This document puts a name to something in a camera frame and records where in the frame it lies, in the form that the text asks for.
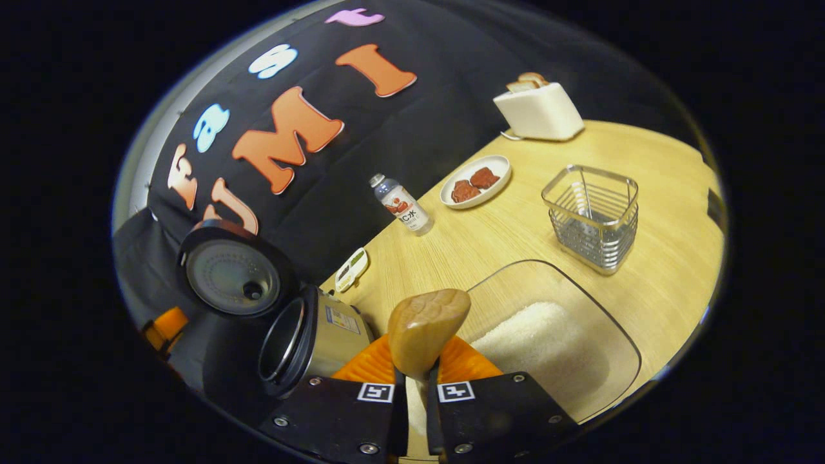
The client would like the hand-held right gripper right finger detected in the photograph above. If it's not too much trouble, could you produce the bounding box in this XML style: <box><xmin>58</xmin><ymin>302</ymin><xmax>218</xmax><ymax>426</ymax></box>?
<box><xmin>425</xmin><ymin>336</ymin><xmax>581</xmax><ymax>461</ymax></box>

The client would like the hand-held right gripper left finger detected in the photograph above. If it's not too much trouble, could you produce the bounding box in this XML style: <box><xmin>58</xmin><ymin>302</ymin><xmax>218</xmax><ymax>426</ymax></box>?
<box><xmin>258</xmin><ymin>335</ymin><xmax>410</xmax><ymax>464</ymax></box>

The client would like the wooden spoon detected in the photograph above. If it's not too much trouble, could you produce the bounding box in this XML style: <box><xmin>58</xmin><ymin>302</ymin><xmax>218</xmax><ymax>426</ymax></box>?
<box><xmin>388</xmin><ymin>289</ymin><xmax>472</xmax><ymax>394</ymax></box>

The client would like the black rice cooker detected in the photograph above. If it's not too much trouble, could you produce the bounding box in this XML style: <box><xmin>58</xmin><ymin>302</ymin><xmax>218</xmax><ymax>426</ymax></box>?
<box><xmin>177</xmin><ymin>219</ymin><xmax>376</xmax><ymax>399</ymax></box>

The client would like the metal wire chopstick holder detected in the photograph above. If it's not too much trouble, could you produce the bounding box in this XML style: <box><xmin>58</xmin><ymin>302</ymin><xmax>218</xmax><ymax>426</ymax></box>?
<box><xmin>541</xmin><ymin>165</ymin><xmax>639</xmax><ymax>276</ymax></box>

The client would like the clear plastic rice container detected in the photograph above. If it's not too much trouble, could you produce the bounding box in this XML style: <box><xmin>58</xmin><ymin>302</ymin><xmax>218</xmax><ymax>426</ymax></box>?
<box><xmin>400</xmin><ymin>259</ymin><xmax>643</xmax><ymax>461</ymax></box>

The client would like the white divided bean dish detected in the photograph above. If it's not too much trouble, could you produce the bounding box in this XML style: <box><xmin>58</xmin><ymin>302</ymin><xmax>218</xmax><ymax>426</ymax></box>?
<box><xmin>334</xmin><ymin>247</ymin><xmax>369</xmax><ymax>293</ymax></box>

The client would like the small clear drink bottle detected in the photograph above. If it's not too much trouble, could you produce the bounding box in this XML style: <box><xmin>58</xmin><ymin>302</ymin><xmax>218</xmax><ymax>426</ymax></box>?
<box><xmin>369</xmin><ymin>173</ymin><xmax>434</xmax><ymax>237</ymax></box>

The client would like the white round plate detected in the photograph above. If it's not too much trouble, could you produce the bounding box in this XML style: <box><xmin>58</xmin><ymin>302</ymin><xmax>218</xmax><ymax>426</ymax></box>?
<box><xmin>440</xmin><ymin>155</ymin><xmax>512</xmax><ymax>210</ymax></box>

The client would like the black backdrop cloth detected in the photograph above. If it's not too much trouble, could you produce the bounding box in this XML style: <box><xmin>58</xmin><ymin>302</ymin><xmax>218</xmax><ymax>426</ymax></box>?
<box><xmin>113</xmin><ymin>0</ymin><xmax>703</xmax><ymax>400</ymax></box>

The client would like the white toaster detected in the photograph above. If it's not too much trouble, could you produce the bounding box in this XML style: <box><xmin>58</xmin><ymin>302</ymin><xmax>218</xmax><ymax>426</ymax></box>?
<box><xmin>493</xmin><ymin>82</ymin><xmax>585</xmax><ymax>142</ymax></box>

